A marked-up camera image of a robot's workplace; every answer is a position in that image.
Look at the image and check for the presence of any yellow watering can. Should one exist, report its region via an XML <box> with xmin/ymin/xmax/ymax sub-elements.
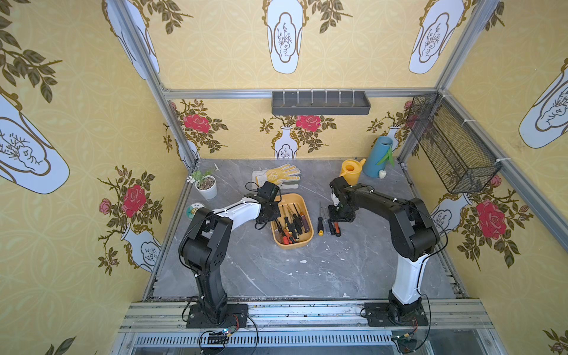
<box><xmin>340</xmin><ymin>158</ymin><xmax>366</xmax><ymax>186</ymax></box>

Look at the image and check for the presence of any black yellow handle screwdriver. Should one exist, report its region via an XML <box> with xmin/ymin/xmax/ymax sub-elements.
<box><xmin>317</xmin><ymin>204</ymin><xmax>325</xmax><ymax>236</ymax></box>

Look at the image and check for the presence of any orange black handle screwdriver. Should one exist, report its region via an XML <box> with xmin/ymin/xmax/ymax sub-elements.
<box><xmin>333</xmin><ymin>222</ymin><xmax>342</xmax><ymax>237</ymax></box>

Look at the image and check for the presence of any white potted succulent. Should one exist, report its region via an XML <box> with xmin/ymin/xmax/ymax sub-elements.
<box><xmin>186</xmin><ymin>170</ymin><xmax>217</xmax><ymax>200</ymax></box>

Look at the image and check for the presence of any grey wall shelf rack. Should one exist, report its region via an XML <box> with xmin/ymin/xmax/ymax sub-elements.
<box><xmin>271</xmin><ymin>90</ymin><xmax>371</xmax><ymax>116</ymax></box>

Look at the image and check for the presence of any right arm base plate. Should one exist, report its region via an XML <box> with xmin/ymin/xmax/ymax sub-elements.
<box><xmin>359</xmin><ymin>302</ymin><xmax>429</xmax><ymax>328</ymax></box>

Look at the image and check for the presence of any yellow plastic storage box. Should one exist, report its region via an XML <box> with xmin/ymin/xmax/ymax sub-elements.
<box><xmin>271</xmin><ymin>193</ymin><xmax>315</xmax><ymax>250</ymax></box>

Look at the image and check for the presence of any green tape roll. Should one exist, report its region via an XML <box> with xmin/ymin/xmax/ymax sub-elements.
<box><xmin>186</xmin><ymin>203</ymin><xmax>205</xmax><ymax>219</ymax></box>

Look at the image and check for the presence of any black wire mesh basket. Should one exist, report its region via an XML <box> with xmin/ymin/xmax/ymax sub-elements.
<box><xmin>407</xmin><ymin>93</ymin><xmax>501</xmax><ymax>194</ymax></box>

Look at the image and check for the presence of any yellow white work glove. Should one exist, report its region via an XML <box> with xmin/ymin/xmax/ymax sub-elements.
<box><xmin>251</xmin><ymin>164</ymin><xmax>301</xmax><ymax>189</ymax></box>

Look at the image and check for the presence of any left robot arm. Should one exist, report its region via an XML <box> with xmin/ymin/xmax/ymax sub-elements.
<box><xmin>178</xmin><ymin>182</ymin><xmax>281</xmax><ymax>328</ymax></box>

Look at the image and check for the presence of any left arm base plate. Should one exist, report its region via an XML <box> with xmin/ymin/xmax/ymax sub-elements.
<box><xmin>186</xmin><ymin>303</ymin><xmax>249</xmax><ymax>329</ymax></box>

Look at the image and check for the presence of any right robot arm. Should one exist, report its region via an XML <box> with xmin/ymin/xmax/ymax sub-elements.
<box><xmin>328</xmin><ymin>177</ymin><xmax>440</xmax><ymax>317</ymax></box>

